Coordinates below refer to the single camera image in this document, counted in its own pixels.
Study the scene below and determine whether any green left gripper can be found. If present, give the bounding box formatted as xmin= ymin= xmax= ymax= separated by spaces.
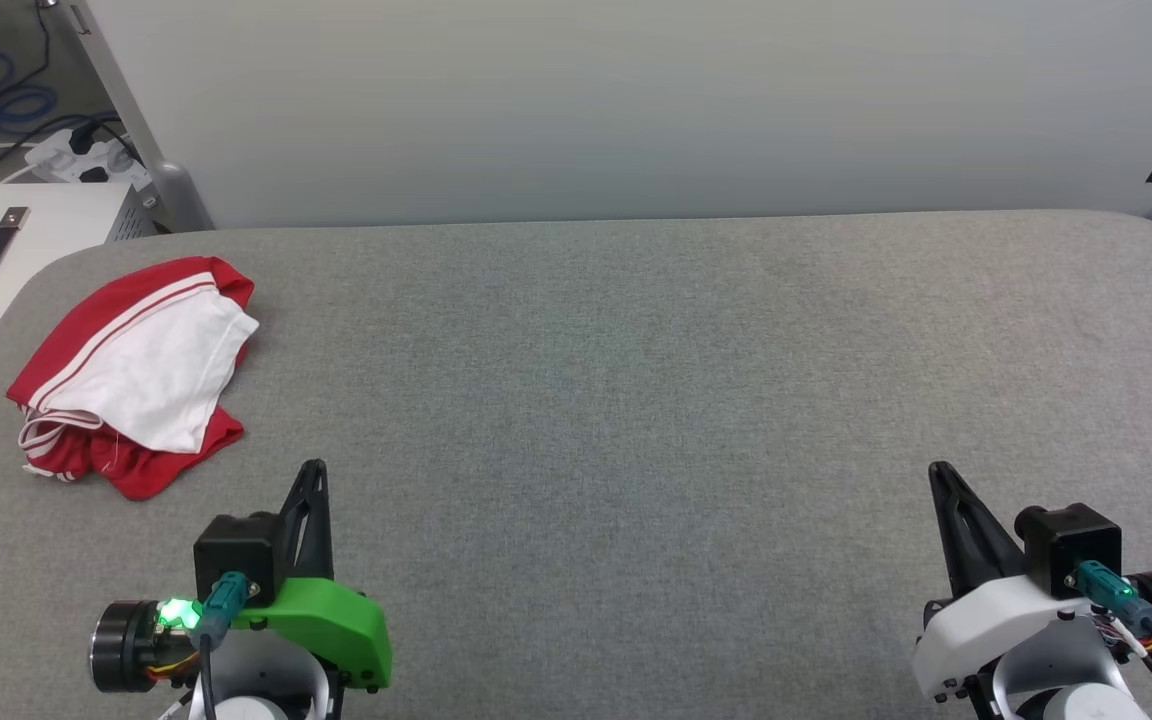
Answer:
xmin=233 ymin=460 xmax=394 ymax=693

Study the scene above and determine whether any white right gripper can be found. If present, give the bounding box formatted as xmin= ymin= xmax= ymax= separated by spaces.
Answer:
xmin=911 ymin=461 xmax=1102 ymax=701

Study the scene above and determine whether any red and white jersey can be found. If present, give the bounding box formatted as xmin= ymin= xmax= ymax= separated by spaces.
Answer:
xmin=6 ymin=256 xmax=261 ymax=501

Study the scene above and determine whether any white metal equipment box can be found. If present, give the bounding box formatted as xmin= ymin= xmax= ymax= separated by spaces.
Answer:
xmin=0 ymin=183 xmax=155 ymax=393

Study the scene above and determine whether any white power strip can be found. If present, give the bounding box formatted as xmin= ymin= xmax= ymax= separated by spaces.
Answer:
xmin=24 ymin=128 xmax=152 ymax=191

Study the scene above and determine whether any white partition panel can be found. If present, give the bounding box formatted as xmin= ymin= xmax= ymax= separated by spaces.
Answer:
xmin=86 ymin=0 xmax=1152 ymax=231

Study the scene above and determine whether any left arm teal-plug cable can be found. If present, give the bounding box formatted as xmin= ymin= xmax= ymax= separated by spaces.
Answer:
xmin=194 ymin=572 xmax=261 ymax=720

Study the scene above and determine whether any arm teal-plug cable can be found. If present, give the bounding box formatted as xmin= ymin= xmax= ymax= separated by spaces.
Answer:
xmin=1074 ymin=560 xmax=1152 ymax=706
xmin=194 ymin=572 xmax=261 ymax=720

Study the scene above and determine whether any right arm teal-plug cable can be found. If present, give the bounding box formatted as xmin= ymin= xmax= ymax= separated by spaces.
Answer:
xmin=1074 ymin=560 xmax=1152 ymax=706

